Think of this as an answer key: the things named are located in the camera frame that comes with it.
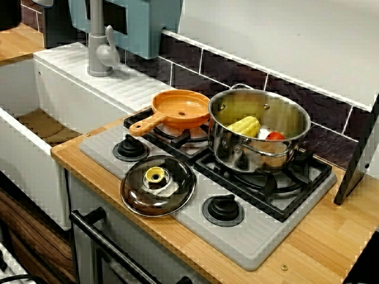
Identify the white oven door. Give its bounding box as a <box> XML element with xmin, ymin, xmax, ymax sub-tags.
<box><xmin>70</xmin><ymin>177</ymin><xmax>208</xmax><ymax>284</ymax></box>

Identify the black burner grate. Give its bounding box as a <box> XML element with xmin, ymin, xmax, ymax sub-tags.
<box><xmin>123</xmin><ymin>106</ymin><xmax>211</xmax><ymax>157</ymax></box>
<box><xmin>194</xmin><ymin>147</ymin><xmax>333</xmax><ymax>223</ymax></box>

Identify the glass lid with yellow knob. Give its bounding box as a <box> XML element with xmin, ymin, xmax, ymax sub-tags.
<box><xmin>119</xmin><ymin>154</ymin><xmax>197</xmax><ymax>218</ymax></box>

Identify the yellow toy corn cob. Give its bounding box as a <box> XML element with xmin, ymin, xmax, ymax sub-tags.
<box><xmin>226</xmin><ymin>115</ymin><xmax>262</xmax><ymax>138</ymax></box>

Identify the teal box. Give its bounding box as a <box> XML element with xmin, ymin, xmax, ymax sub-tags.
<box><xmin>68</xmin><ymin>0</ymin><xmax>184</xmax><ymax>60</ymax></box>

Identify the red white toy vegetable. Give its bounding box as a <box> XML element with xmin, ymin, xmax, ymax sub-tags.
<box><xmin>256</xmin><ymin>126</ymin><xmax>287</xmax><ymax>142</ymax></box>

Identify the black stove knob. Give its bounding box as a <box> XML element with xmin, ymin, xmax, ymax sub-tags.
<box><xmin>112</xmin><ymin>134</ymin><xmax>150</xmax><ymax>162</ymax></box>
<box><xmin>201</xmin><ymin>194</ymin><xmax>245</xmax><ymax>228</ymax></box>

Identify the black oven door handle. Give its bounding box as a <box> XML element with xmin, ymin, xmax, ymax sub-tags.
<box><xmin>69</xmin><ymin>206</ymin><xmax>166</xmax><ymax>284</ymax></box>

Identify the white toy sink basin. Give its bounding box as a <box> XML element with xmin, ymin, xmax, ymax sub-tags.
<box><xmin>0</xmin><ymin>41</ymin><xmax>175</xmax><ymax>231</ymax></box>

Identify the stainless steel pot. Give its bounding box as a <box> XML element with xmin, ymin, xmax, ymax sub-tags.
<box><xmin>207</xmin><ymin>83</ymin><xmax>312</xmax><ymax>175</ymax></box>

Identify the gray toy stove plate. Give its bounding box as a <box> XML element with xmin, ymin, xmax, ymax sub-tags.
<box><xmin>79</xmin><ymin>117</ymin><xmax>338</xmax><ymax>272</ymax></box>

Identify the black slanted panel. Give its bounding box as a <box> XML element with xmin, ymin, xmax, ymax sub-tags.
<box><xmin>333</xmin><ymin>93</ymin><xmax>379</xmax><ymax>206</ymax></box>

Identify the orange toy frying pan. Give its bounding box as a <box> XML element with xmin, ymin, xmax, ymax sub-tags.
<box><xmin>128</xmin><ymin>89</ymin><xmax>211</xmax><ymax>137</ymax></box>

